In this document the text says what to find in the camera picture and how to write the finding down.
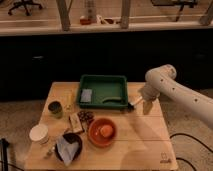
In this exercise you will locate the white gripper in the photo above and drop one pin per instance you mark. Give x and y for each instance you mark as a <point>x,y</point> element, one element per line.
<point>149,94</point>

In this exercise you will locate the green chili pepper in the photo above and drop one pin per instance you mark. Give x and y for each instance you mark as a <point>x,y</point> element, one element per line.
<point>112,99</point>

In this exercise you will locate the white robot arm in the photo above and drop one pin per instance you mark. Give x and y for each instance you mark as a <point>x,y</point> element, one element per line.
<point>162,80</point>

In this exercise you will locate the orange fruit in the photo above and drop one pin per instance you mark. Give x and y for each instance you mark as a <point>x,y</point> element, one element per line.
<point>106,131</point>

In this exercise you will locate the green plastic tray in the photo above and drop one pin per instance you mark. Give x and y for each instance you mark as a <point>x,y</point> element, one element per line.
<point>103,86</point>

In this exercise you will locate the orange bowl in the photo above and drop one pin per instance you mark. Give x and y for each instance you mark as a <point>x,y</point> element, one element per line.
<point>94,132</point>

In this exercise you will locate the grey sponge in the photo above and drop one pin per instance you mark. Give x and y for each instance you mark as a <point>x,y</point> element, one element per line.
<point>86,95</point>

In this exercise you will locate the brown grape cluster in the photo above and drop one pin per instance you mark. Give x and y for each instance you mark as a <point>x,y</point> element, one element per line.
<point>86,116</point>

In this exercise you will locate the small wooden block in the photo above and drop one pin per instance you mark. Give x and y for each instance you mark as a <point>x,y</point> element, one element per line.
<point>75,123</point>

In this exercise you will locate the black bowl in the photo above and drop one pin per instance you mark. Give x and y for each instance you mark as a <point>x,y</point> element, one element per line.
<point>70,137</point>

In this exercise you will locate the grey cloth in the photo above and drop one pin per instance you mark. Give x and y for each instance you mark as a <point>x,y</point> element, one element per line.
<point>66,150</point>

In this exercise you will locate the dark green cup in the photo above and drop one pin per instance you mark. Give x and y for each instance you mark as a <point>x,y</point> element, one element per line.
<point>55,108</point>

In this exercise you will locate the red object on shelf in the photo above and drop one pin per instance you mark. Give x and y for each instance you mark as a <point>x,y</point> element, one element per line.
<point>84,21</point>

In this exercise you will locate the white cup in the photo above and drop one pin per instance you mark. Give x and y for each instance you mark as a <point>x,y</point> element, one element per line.
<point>39,134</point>

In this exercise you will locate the black stand at left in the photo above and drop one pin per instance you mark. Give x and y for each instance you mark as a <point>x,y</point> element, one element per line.
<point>3,148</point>

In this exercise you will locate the office chair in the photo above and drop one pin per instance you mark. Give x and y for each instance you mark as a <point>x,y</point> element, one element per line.
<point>25,4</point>

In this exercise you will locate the white handled brush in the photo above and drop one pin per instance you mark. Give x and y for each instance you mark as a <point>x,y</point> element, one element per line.
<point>131,105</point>

